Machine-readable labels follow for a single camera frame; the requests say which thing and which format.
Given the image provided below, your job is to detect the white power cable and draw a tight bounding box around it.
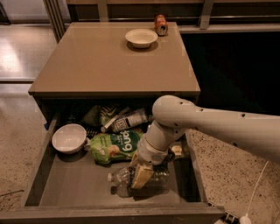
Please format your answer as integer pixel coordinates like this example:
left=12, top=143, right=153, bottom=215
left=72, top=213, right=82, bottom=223
left=246, top=160, right=270, bottom=215

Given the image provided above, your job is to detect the white plug adapter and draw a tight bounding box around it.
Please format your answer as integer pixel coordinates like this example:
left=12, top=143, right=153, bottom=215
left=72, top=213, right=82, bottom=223
left=239, top=214, right=252, bottom=224

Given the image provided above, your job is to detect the orange soda can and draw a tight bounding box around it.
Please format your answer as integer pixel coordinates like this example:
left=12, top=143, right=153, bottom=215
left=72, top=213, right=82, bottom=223
left=154, top=15, right=168, bottom=36

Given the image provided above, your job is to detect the dark green chip bag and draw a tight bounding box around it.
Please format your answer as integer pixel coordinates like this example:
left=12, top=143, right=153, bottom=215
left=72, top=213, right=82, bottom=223
left=82, top=104, right=122, bottom=127

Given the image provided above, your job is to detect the white bowl in drawer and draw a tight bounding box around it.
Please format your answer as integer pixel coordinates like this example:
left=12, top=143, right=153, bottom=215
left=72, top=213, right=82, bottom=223
left=52, top=123, right=87, bottom=154

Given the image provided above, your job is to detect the white bowl on cabinet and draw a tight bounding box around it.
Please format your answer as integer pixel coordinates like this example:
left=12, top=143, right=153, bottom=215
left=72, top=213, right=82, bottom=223
left=125, top=29, right=158, bottom=49

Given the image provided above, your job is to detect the beige drawer cabinet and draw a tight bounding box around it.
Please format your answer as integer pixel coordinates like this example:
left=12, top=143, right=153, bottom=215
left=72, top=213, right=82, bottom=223
left=29, top=22, right=200, bottom=122

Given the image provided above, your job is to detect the green snack bag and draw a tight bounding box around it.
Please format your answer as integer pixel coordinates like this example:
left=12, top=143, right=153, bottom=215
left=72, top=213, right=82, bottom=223
left=90, top=128, right=144, bottom=165

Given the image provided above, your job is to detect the small cream clip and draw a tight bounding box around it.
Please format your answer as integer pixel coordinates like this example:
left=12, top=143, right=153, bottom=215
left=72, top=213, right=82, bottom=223
left=171, top=145, right=182, bottom=156

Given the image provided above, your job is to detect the open grey top drawer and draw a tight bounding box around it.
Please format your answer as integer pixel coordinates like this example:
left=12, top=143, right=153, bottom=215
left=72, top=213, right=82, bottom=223
left=0, top=115, right=225, bottom=224

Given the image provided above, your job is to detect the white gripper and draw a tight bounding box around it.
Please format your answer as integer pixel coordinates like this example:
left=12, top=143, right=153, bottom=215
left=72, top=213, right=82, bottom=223
left=129, top=138, right=175, bottom=189

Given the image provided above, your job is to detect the white labelled bottle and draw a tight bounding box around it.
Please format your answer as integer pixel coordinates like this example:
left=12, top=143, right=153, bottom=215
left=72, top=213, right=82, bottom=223
left=101, top=108, right=148, bottom=133

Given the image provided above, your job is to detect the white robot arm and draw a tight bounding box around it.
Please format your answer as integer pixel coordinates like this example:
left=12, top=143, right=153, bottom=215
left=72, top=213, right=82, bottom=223
left=131, top=95, right=280, bottom=189

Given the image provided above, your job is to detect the clear plastic water bottle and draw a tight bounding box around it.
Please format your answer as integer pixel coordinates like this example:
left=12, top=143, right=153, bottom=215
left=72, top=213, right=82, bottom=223
left=108, top=166, right=170, bottom=198

